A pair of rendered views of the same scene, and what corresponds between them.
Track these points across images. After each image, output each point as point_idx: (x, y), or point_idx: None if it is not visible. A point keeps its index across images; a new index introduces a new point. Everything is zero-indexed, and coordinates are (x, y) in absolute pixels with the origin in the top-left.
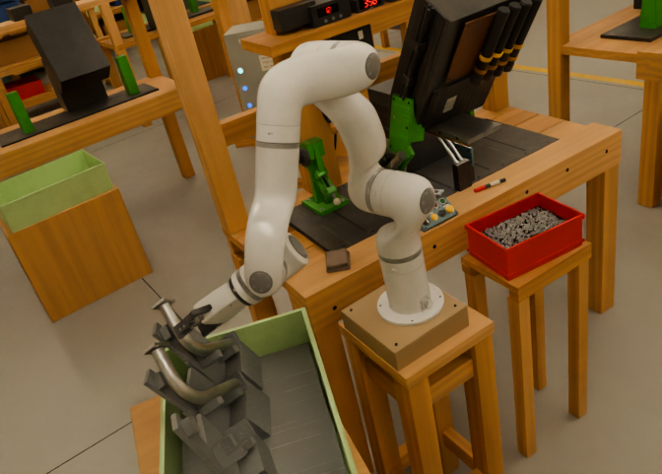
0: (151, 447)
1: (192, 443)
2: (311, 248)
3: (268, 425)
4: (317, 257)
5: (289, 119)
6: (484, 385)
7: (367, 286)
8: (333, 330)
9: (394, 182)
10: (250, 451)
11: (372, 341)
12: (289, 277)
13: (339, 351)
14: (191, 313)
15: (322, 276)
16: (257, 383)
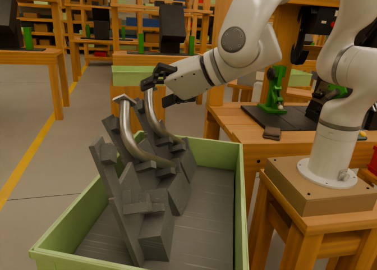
0: None
1: (102, 170)
2: (254, 125)
3: (182, 206)
4: (257, 129)
5: None
6: (360, 266)
7: None
8: (251, 177)
9: (371, 50)
10: (157, 216)
11: (286, 186)
12: (257, 64)
13: (248, 193)
14: (157, 64)
15: (258, 137)
16: (188, 177)
